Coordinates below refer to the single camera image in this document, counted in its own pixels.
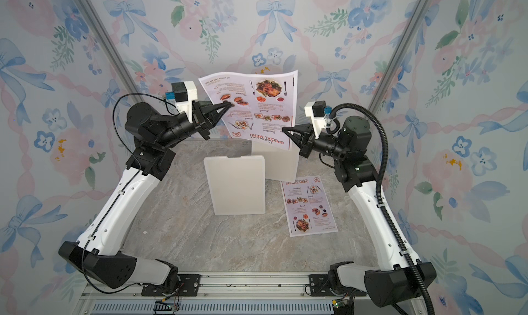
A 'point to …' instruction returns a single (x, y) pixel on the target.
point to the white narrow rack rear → (280, 164)
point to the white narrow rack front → (236, 185)
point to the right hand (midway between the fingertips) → (286, 128)
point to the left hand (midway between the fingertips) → (228, 103)
